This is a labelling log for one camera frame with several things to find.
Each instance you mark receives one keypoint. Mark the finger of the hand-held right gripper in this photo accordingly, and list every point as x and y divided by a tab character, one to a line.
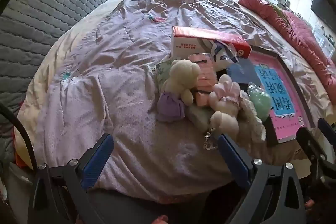
308	142
326	128

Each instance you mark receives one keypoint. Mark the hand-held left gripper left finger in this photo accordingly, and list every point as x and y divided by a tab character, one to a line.
95	163

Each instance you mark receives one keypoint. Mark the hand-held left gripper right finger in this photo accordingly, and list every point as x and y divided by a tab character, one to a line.
233	158

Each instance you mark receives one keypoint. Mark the white floral lace scrunchie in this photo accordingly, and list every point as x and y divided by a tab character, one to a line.
250	116

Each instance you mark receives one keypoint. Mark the green plush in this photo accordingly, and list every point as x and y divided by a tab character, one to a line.
260	103

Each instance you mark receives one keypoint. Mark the cream bunny plush pink ears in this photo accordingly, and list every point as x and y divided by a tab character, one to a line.
223	98

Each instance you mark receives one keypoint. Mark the pink tissue packet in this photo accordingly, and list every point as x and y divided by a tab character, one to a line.
206	77

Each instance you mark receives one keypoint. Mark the cream teddy bear purple dress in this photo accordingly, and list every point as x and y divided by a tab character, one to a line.
181	74

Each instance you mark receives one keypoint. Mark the lilac bed cover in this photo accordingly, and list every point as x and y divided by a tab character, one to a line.
105	82

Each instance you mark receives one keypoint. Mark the dark blue box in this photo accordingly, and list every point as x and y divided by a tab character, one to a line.
244	71

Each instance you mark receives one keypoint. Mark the white drawer cabinet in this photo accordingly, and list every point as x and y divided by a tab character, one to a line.
324	40

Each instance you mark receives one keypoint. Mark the pink quilt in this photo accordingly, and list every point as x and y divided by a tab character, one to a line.
296	35

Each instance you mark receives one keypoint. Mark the white blue crumpled packet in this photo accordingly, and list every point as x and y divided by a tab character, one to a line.
220	56

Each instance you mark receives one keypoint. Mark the black flat television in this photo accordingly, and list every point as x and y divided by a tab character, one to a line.
323	8

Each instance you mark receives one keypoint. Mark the red and white box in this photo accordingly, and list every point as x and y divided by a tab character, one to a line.
199	35

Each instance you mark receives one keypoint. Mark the grey quilted headboard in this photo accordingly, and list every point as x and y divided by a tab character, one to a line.
52	3

